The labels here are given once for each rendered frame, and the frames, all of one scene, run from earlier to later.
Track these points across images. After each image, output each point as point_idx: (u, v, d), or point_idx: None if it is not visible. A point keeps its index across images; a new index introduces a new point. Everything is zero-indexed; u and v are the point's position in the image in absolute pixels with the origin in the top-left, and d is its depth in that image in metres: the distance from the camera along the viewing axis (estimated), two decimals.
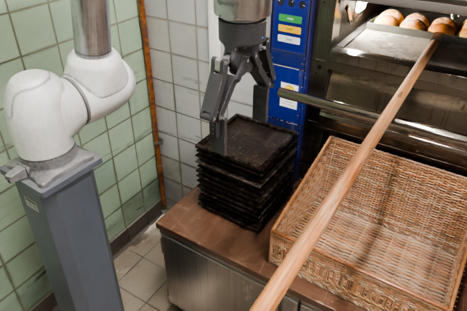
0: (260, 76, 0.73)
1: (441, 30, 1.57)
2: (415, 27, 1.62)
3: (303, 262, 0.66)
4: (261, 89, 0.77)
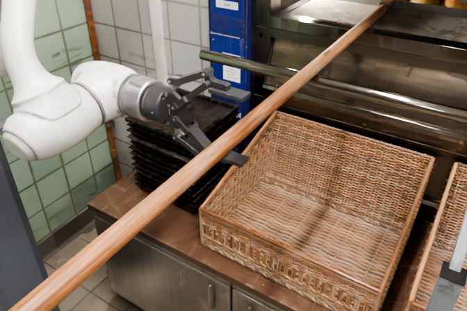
0: (197, 96, 0.76)
1: None
2: None
3: (148, 219, 0.55)
4: (213, 90, 0.74)
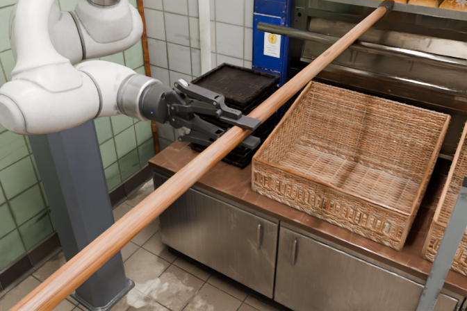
0: (202, 112, 0.77)
1: None
2: None
3: (149, 218, 0.55)
4: (224, 119, 0.76)
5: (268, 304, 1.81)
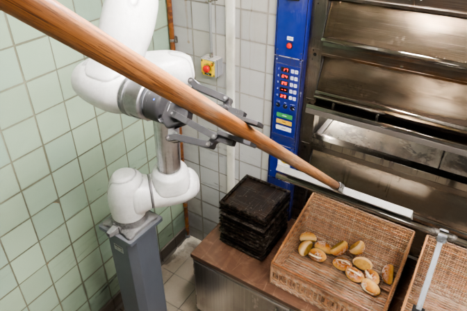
0: None
1: None
2: (326, 247, 2.24)
3: (171, 82, 0.51)
4: None
5: None
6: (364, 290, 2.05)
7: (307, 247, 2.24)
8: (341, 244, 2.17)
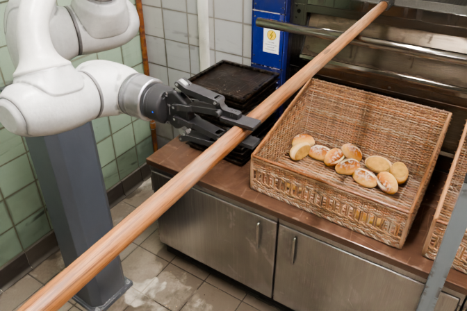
0: (202, 112, 0.77)
1: None
2: (322, 155, 1.66)
3: (149, 221, 0.56)
4: (224, 118, 0.76)
5: (267, 303, 1.80)
6: None
7: (301, 148, 1.66)
8: None
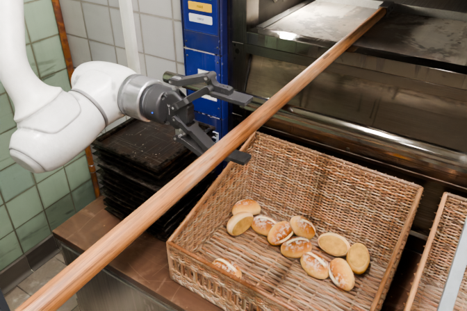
0: (197, 98, 0.76)
1: None
2: (267, 230, 1.34)
3: (149, 222, 0.56)
4: (216, 94, 0.74)
5: None
6: None
7: (240, 221, 1.34)
8: (280, 221, 1.35)
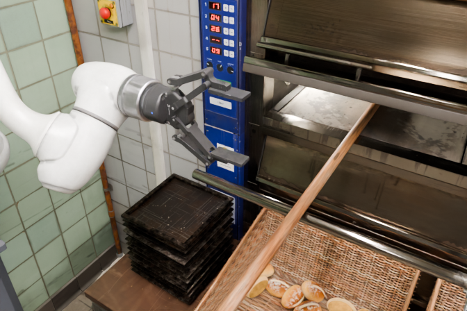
0: (196, 96, 0.76)
1: None
2: (281, 293, 1.47)
3: None
4: (213, 91, 0.74)
5: None
6: None
7: (256, 286, 1.47)
8: (292, 285, 1.48)
